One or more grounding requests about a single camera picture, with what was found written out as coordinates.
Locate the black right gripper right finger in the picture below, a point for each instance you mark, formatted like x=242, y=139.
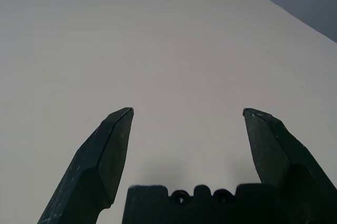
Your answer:
x=281, y=150

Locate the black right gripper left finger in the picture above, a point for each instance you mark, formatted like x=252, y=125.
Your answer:
x=89, y=166

